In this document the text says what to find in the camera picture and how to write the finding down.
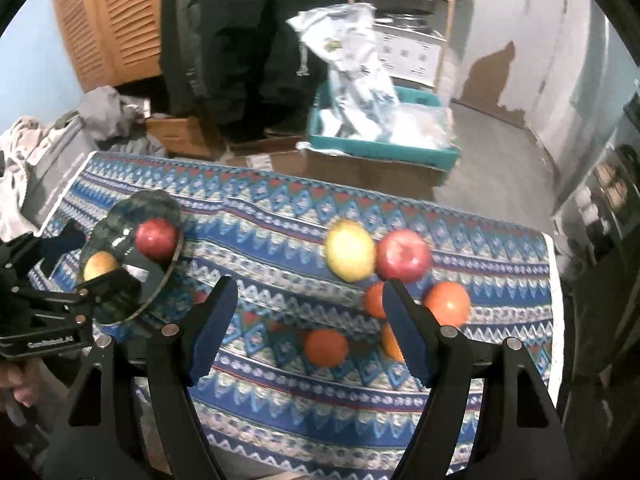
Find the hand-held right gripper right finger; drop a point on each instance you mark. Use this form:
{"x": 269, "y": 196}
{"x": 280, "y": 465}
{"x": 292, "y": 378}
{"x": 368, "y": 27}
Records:
{"x": 410, "y": 335}

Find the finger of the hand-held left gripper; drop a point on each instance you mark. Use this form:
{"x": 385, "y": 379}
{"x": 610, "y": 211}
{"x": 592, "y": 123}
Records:
{"x": 62, "y": 245}
{"x": 112, "y": 292}

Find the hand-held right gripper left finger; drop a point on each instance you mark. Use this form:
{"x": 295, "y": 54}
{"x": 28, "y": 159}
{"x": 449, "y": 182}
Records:
{"x": 207, "y": 345}

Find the large orange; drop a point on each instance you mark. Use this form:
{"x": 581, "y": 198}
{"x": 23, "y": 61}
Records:
{"x": 449, "y": 304}

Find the dark green glass plate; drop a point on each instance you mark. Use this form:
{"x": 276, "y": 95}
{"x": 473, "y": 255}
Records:
{"x": 127, "y": 215}

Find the person's left hand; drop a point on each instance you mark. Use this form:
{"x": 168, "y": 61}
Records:
{"x": 20, "y": 385}

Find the small orange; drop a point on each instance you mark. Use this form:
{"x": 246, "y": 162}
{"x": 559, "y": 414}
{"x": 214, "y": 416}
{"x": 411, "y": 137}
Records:
{"x": 391, "y": 344}
{"x": 374, "y": 301}
{"x": 326, "y": 347}

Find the small yellow apple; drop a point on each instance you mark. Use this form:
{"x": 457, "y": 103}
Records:
{"x": 99, "y": 266}

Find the small red apple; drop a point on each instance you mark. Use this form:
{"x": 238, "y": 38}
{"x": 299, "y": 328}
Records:
{"x": 157, "y": 238}

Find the large red apple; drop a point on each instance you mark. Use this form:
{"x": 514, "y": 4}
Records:
{"x": 404, "y": 255}

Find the white crumpled cloth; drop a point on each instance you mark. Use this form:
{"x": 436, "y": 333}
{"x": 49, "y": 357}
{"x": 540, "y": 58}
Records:
{"x": 15, "y": 180}

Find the large yellow apple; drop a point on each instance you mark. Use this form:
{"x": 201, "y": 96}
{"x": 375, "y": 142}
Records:
{"x": 350, "y": 250}

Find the blue patterned tablecloth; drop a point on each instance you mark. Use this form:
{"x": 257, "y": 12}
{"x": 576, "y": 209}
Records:
{"x": 310, "y": 410}

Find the grey crumpled cloth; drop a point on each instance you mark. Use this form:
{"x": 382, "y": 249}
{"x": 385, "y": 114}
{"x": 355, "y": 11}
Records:
{"x": 112, "y": 115}

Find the small brown cardboard box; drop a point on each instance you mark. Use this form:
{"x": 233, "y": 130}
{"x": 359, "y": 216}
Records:
{"x": 182, "y": 135}

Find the teal cardboard box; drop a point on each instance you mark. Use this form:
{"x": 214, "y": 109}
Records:
{"x": 380, "y": 152}

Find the clear plastic bag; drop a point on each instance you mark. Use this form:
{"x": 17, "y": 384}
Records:
{"x": 422, "y": 127}

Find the wooden louvred cabinet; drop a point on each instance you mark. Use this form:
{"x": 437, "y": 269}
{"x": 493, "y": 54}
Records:
{"x": 105, "y": 15}

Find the white shoe rack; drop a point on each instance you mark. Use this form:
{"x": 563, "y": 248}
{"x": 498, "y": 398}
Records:
{"x": 605, "y": 195}

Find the dark clothing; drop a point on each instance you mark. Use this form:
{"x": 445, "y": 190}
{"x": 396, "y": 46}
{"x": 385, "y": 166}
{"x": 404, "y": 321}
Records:
{"x": 235, "y": 45}

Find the white printed rice bag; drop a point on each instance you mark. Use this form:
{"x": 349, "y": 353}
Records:
{"x": 350, "y": 60}

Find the white patterned storage box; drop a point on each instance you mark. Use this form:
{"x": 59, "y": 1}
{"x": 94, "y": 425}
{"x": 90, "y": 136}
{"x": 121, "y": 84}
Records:
{"x": 407, "y": 52}

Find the wooden shelf rack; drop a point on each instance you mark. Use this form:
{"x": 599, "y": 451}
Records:
{"x": 445, "y": 20}

